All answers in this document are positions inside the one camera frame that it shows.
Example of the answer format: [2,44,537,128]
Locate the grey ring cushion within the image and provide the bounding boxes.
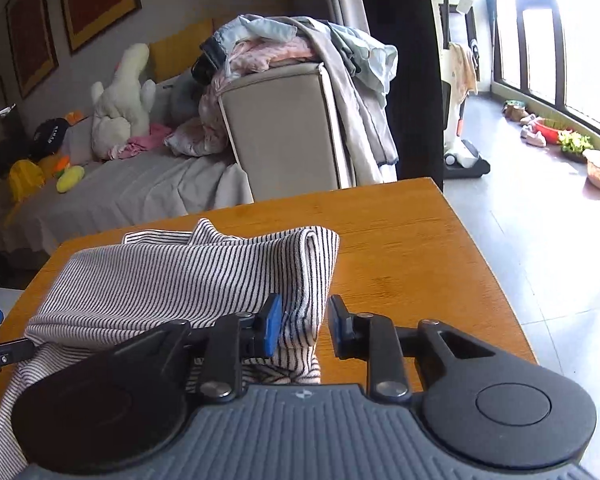
[150,72,206,126]

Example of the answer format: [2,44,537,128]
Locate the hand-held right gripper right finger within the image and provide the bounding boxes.
[328,294,497,404]

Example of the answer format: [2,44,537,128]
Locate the dark denim garment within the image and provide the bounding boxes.
[190,35,232,87]

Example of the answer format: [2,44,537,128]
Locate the white plush toy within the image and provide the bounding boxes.
[90,42,157,161]

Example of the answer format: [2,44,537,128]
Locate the black-white striped garment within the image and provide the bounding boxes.
[0,217,341,466]

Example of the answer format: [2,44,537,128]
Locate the yellow backpack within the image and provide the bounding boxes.
[7,158,46,204]

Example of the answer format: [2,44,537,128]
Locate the yellow sofa cushion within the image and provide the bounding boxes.
[147,18,216,84]

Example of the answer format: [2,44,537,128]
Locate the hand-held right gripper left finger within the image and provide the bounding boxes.
[87,292,284,404]

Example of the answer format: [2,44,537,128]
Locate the grey hanging garment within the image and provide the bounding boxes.
[284,16,399,187]

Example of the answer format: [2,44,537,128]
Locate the pink fuzzy garment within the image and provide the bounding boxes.
[227,37,322,74]

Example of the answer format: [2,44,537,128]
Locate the pink floral quilt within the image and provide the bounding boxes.
[164,67,232,157]

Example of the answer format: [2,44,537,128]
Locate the dark curtain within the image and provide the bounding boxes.
[350,0,446,194]

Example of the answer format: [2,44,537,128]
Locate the pink cloth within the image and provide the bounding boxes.
[110,122,174,160]

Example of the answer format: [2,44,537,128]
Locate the green potted plant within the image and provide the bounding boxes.
[557,130,594,164]

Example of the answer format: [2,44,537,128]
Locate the beige hanging towel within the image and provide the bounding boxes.
[447,42,480,111]

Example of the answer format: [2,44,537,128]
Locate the black cap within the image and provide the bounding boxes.
[30,117,71,157]

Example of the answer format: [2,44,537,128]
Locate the grey covered sofa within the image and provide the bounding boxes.
[0,75,255,262]

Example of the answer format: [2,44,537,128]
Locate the light blue shirt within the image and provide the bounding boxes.
[330,22,399,107]

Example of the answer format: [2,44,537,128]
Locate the red tray of sprouts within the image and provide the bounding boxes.
[534,117,574,146]

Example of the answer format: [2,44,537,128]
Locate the dark glass cabinet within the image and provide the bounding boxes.
[0,76,27,163]

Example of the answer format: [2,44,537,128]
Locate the framed red wall picture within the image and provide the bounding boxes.
[5,0,60,99]
[57,0,142,54]

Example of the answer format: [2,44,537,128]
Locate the black window frame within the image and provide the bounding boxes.
[480,0,600,149]

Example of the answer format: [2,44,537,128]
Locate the yellow-green plush toy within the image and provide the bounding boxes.
[55,165,85,194]

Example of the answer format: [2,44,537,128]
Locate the pale blue garment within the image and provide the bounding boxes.
[214,15,307,47]

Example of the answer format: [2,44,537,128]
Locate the orange plush toy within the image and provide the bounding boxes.
[39,152,71,177]

